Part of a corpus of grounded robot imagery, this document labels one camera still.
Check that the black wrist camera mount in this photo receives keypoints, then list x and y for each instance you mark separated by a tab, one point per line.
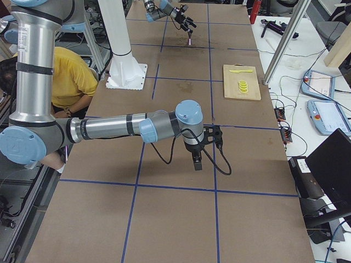
213	134

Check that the red bottle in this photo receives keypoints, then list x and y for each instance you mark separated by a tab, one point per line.
254	11

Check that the blue teach pendant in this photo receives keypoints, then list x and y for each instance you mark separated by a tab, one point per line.
318	85
328	116

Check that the aluminium frame post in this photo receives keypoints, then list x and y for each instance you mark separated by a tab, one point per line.
297	15

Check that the steel jigger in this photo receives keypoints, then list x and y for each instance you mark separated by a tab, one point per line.
189	38

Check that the black computer box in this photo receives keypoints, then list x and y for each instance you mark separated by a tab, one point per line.
306	184

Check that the black purple tool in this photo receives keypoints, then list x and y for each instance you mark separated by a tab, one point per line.
277	28

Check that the person in yellow shirt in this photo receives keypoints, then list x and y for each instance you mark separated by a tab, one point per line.
73	88

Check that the upper blue teach pendant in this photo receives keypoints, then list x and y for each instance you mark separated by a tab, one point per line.
318	85

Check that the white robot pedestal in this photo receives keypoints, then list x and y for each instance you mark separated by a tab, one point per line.
125	72

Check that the lemon slice one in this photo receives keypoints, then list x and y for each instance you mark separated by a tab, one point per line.
242	82

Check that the bamboo cutting board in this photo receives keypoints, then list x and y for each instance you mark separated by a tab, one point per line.
231	85

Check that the black monitor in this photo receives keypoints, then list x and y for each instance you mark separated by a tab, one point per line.
329	164

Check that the yellow plastic knife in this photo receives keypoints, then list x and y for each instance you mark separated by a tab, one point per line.
241	71

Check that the lower blue teach pendant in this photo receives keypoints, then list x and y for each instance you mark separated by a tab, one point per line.
328	116

